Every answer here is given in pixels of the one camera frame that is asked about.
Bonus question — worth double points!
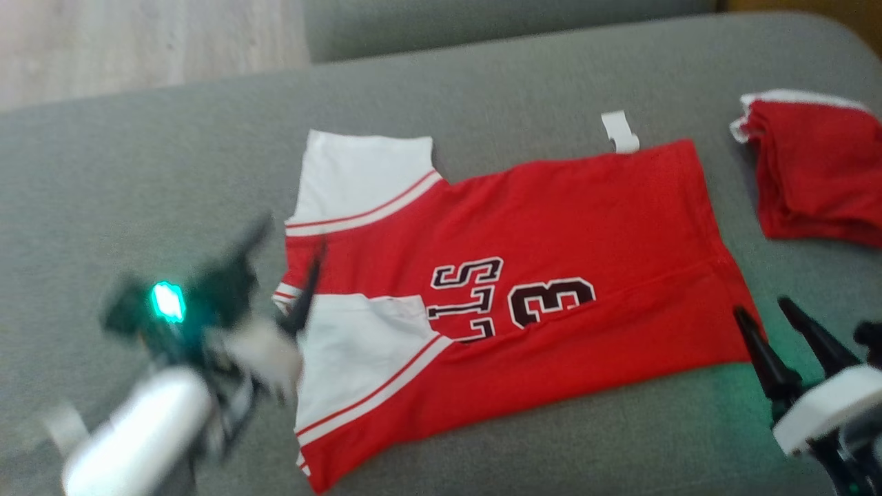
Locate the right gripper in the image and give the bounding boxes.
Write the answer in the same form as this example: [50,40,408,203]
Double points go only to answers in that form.
[734,296,882,459]

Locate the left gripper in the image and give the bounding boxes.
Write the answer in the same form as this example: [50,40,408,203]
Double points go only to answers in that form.
[100,214,328,414]

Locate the red shorts with white stripe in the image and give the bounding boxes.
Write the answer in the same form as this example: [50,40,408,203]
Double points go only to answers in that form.
[729,88,882,249]

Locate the red jersey with white sleeves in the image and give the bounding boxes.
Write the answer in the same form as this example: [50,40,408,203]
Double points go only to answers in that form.
[272,110,766,495]

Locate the grey sofa seat cushion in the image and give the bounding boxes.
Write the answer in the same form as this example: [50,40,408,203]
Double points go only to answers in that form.
[0,10,882,496]

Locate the grey sofa back cushion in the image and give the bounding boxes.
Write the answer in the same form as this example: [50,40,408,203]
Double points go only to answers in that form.
[303,0,717,64]

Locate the yellow cushion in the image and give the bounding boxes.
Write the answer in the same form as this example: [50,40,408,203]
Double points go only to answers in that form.
[724,0,882,42]

